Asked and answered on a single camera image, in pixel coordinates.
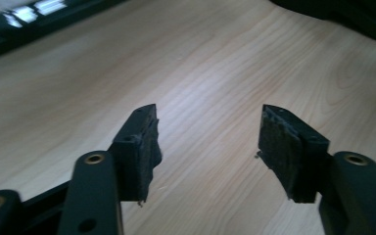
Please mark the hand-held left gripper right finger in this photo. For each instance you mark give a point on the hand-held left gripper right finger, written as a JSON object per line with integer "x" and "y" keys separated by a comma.
{"x": 290, "y": 153}

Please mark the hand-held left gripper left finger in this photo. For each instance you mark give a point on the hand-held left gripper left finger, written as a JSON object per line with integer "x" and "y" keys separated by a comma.
{"x": 137, "y": 153}

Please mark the black leather shoe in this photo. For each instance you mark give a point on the black leather shoe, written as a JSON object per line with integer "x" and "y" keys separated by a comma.
{"x": 355, "y": 16}

